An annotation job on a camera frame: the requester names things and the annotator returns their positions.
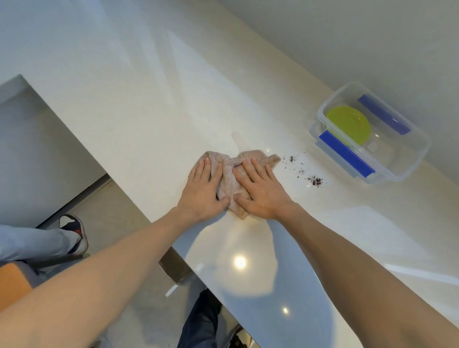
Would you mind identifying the person's left hand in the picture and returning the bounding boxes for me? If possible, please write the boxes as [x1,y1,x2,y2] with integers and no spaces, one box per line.
[177,157,231,223]

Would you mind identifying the person's right hand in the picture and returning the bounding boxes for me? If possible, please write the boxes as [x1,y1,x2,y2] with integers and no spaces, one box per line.
[232,157,299,221]

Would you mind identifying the beige pink cleaning cloth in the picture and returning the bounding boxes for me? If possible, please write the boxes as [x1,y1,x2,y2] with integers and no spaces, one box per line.
[195,150,282,220]

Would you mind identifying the person's left forearm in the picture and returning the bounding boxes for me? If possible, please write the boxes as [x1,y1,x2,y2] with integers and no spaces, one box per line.
[0,206,202,348]

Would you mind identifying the person's right forearm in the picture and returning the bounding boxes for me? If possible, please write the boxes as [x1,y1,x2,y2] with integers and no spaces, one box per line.
[272,202,459,348]

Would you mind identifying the scattered dark crumbs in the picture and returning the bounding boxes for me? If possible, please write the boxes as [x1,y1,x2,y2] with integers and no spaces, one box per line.
[281,154,325,188]

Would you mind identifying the brown table support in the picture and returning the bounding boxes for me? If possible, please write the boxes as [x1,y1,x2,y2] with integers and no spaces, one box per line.
[159,247,195,285]

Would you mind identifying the lime green plastic plate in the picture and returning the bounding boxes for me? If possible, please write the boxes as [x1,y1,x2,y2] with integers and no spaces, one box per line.
[324,105,373,146]

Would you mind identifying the person's leg in dark jeans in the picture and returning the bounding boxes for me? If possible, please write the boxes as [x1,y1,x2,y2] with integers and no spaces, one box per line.
[177,288,224,348]

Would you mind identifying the clear container with blue clips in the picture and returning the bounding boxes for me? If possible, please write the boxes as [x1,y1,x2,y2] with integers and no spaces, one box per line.
[309,82,431,185]

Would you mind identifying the orange chair with black frame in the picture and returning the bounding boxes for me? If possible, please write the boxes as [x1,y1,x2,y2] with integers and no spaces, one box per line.
[0,252,91,313]

